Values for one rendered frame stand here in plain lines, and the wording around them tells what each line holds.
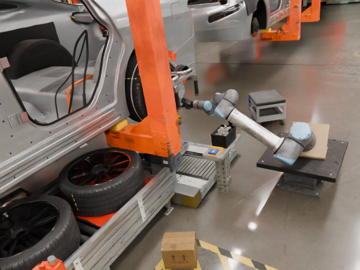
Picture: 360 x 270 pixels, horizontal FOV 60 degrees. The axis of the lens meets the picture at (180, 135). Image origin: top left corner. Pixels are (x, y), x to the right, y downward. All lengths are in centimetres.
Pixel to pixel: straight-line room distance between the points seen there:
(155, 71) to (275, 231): 144
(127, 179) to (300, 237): 130
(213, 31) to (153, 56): 313
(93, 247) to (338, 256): 156
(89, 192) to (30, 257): 59
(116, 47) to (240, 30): 297
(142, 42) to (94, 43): 260
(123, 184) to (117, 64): 97
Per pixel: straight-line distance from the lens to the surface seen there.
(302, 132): 251
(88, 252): 207
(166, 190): 257
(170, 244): 219
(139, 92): 270
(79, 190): 234
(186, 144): 332
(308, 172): 257
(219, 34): 518
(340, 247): 245
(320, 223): 259
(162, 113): 224
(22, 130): 213
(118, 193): 232
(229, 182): 279
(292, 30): 609
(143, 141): 248
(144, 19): 209
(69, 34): 455
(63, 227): 206
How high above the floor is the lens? 172
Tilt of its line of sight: 26 degrees down
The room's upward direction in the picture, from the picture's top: 9 degrees counter-clockwise
